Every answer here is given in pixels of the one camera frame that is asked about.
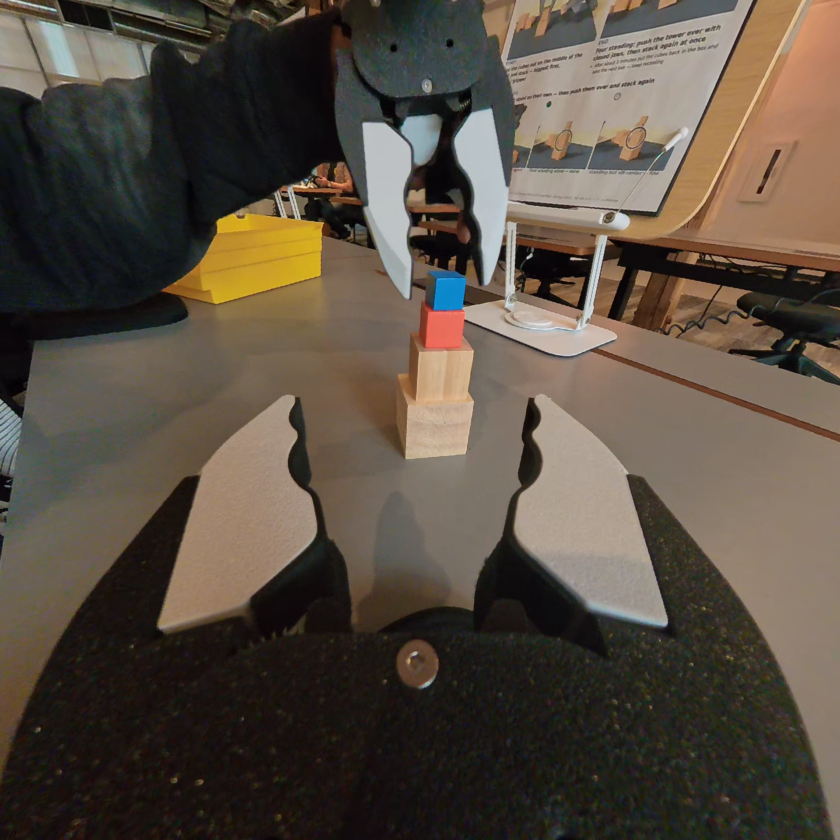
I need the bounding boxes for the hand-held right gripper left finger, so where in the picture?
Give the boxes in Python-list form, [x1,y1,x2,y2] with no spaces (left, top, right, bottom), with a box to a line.
[158,394,353,635]

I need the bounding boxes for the white instruction sheet stand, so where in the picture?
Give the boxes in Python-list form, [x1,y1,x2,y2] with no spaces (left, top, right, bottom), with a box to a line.
[489,0,804,240]

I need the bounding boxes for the white wall sign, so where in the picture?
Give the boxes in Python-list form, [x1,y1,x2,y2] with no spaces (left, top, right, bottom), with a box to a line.
[738,140,799,204]

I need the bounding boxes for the tiny blue cube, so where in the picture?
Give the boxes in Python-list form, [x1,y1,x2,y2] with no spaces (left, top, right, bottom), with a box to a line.
[427,271,468,313]

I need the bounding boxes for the person's left forearm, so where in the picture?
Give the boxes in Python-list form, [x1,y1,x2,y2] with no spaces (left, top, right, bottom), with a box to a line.
[0,11,349,316]

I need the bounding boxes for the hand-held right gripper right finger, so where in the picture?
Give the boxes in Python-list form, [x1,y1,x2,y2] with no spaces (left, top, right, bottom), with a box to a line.
[473,394,670,630]

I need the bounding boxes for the black office chair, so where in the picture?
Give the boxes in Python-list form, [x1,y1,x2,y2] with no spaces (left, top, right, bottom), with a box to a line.
[729,289,840,385]

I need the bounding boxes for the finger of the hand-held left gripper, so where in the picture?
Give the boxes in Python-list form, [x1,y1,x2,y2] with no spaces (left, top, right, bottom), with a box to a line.
[359,122,421,300]
[448,107,513,288]

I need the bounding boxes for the printed instruction sheet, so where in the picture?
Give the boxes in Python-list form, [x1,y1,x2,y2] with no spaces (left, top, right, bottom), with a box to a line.
[499,0,758,215]

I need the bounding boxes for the medium wooden cube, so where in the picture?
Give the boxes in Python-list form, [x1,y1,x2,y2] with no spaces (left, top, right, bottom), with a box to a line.
[409,334,476,403]

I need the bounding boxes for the small red cube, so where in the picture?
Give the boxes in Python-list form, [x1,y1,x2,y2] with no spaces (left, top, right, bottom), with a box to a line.
[419,304,467,350]

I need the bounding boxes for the large wooden cube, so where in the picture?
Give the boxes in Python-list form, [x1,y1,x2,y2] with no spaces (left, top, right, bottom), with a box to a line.
[395,373,476,460]

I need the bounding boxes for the yellow plastic bin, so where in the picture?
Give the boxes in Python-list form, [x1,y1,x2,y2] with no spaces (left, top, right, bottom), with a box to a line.
[163,210,325,305]

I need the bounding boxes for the long wooden office table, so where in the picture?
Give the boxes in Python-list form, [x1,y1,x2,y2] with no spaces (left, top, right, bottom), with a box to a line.
[506,224,840,329]

